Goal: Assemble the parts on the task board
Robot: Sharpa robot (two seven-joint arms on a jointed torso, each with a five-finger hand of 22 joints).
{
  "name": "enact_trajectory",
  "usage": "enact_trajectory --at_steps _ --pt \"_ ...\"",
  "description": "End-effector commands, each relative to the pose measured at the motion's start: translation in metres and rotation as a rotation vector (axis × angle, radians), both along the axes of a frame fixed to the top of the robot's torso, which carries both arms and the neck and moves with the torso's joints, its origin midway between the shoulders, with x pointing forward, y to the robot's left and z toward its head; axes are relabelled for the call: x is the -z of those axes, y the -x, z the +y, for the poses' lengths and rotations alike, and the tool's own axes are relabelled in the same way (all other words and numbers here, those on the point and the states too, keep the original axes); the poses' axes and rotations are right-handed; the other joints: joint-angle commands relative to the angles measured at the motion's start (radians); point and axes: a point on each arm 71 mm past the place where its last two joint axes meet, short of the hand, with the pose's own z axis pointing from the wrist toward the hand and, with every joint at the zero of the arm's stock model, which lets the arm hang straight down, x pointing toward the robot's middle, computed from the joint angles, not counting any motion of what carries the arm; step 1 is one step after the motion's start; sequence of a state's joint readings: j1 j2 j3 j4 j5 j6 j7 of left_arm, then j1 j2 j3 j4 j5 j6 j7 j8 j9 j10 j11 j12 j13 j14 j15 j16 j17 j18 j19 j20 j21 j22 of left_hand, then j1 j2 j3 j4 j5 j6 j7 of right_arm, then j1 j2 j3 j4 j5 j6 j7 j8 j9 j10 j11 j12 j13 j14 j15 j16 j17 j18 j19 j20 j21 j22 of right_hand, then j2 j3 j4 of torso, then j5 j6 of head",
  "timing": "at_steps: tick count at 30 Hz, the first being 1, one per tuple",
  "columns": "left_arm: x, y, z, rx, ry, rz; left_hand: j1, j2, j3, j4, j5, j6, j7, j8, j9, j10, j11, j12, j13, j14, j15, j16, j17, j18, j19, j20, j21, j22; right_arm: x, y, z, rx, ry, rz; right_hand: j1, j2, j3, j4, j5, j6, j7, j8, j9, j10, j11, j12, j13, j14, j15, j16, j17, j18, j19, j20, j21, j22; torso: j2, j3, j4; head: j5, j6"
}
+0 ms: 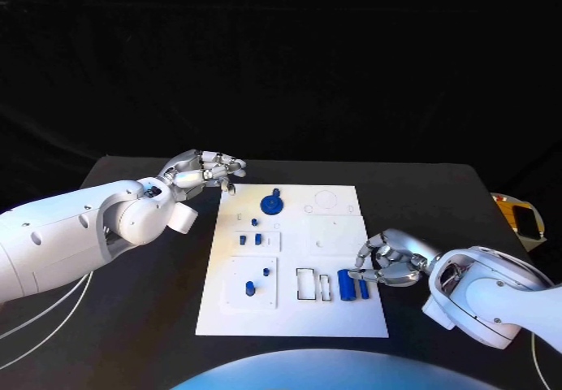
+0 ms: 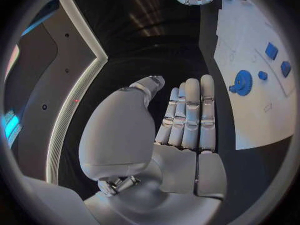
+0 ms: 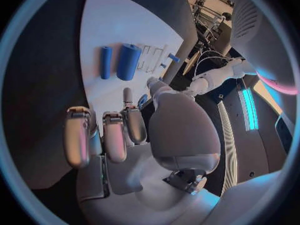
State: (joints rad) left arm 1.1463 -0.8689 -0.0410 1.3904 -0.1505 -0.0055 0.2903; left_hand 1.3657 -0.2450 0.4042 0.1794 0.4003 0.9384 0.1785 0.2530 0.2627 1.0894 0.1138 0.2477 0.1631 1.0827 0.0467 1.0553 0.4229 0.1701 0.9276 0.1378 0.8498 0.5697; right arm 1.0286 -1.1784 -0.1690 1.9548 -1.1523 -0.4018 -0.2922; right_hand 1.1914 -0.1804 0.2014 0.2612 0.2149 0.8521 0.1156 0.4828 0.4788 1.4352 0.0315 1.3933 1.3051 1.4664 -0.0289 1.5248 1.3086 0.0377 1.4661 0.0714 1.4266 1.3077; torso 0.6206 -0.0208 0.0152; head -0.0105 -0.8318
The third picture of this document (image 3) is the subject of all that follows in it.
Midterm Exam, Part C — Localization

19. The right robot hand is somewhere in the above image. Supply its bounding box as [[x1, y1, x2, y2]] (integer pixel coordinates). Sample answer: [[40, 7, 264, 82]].
[[63, 76, 222, 225]]

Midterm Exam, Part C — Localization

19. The white task board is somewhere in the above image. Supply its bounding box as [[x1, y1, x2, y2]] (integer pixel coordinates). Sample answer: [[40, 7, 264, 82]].
[[78, 0, 186, 136]]

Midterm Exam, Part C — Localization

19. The glowing light bar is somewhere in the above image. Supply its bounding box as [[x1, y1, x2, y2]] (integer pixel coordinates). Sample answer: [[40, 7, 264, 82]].
[[236, 84, 260, 132]]

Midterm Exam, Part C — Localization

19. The thick blue cylinder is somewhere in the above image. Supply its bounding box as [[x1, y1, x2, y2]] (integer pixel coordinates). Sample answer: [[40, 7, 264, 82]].
[[115, 43, 143, 81]]

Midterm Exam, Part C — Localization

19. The thin blue cylinder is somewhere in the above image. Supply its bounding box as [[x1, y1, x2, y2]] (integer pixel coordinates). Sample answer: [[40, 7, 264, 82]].
[[100, 45, 114, 80]]

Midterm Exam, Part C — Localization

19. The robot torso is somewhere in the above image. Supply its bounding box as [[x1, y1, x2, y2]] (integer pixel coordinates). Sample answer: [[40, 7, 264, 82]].
[[230, 0, 300, 96]]

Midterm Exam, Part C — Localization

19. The white cable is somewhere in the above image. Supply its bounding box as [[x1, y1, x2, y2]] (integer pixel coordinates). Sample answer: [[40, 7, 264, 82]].
[[198, 50, 235, 61], [194, 56, 244, 75]]

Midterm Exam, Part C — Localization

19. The metal frame rack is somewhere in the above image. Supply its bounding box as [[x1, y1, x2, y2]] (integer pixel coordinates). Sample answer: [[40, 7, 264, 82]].
[[190, 0, 236, 44]]

